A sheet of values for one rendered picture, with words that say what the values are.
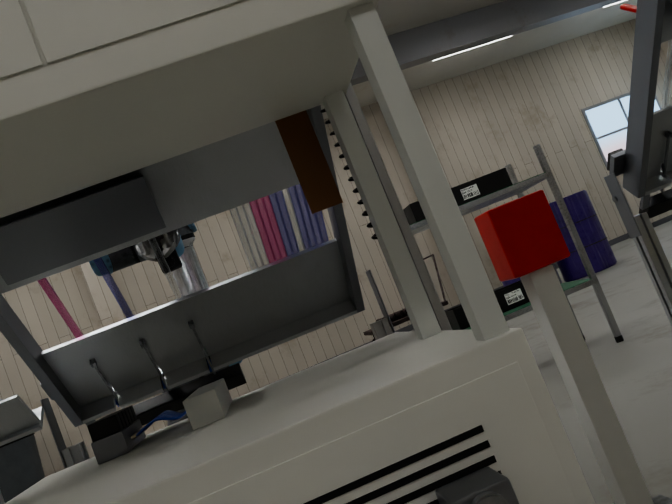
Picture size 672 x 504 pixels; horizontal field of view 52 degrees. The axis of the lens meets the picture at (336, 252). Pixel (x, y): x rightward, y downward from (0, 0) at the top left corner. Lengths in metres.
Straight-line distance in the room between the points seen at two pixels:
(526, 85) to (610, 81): 1.48
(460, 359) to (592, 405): 0.93
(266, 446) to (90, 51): 0.43
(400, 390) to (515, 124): 10.36
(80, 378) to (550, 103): 10.29
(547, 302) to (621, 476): 0.40
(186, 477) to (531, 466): 0.34
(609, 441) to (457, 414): 0.95
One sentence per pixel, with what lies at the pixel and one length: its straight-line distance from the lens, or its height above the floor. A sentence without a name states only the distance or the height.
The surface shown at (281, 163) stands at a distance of 1.35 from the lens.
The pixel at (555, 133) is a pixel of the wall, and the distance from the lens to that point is 11.27.
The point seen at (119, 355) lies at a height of 0.79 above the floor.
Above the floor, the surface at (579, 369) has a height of 0.39.
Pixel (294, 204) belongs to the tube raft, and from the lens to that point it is 1.43.
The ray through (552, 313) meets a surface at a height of 0.52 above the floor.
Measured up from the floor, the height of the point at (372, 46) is 0.95.
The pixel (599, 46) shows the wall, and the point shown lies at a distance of 12.26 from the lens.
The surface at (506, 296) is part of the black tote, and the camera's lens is 3.73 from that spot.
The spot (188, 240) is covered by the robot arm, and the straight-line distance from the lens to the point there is 2.09.
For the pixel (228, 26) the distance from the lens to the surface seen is 0.75.
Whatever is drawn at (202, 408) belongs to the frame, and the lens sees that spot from 1.04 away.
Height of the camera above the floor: 0.71
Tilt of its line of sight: 4 degrees up
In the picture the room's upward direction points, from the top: 22 degrees counter-clockwise
